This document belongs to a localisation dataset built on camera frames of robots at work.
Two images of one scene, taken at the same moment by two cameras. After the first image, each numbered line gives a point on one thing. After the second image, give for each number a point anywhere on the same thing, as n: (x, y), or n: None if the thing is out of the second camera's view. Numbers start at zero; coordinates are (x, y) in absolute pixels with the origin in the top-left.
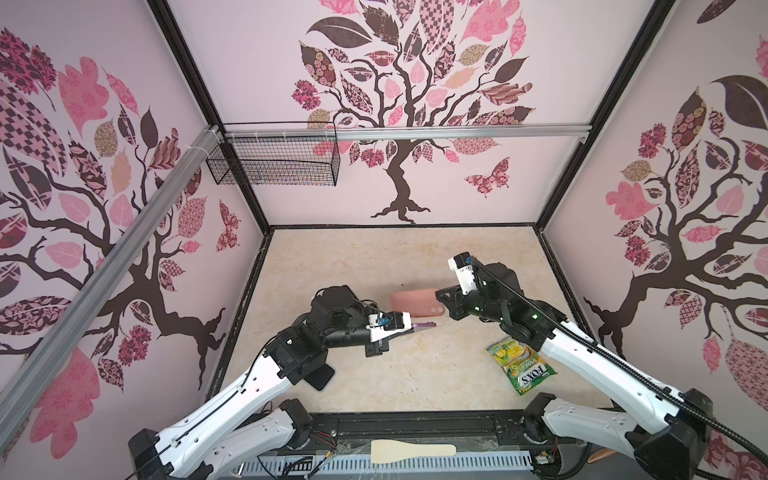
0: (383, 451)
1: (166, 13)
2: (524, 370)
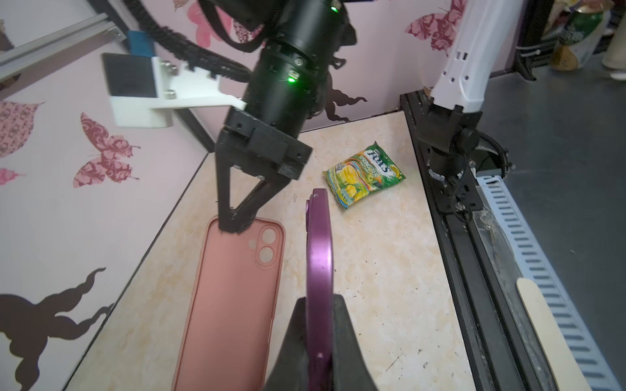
0: (566, 368)
1: None
2: (368, 170)
